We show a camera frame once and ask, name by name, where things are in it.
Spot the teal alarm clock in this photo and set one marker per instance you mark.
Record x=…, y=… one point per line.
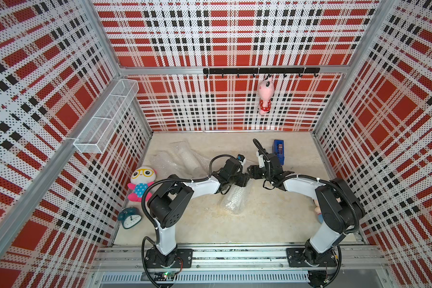
x=129, y=217

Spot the blue box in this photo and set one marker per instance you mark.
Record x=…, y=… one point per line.
x=278, y=149

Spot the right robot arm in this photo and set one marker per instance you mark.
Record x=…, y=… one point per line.
x=340, y=209

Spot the owl plush toy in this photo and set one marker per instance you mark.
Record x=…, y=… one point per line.
x=141, y=179

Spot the doll head plush toy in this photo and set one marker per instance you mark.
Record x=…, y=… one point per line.
x=319, y=214

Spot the clear wall shelf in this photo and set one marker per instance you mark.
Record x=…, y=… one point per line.
x=100, y=129

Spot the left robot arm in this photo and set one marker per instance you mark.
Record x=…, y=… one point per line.
x=165, y=201

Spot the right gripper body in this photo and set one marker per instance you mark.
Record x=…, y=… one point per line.
x=260, y=173

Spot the black hook rail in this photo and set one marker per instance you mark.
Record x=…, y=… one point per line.
x=254, y=71

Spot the pink hanging plush toy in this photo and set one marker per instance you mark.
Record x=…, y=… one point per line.
x=265, y=92

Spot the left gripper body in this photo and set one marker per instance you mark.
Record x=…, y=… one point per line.
x=239, y=180

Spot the metal base rail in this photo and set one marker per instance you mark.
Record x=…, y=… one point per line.
x=241, y=266

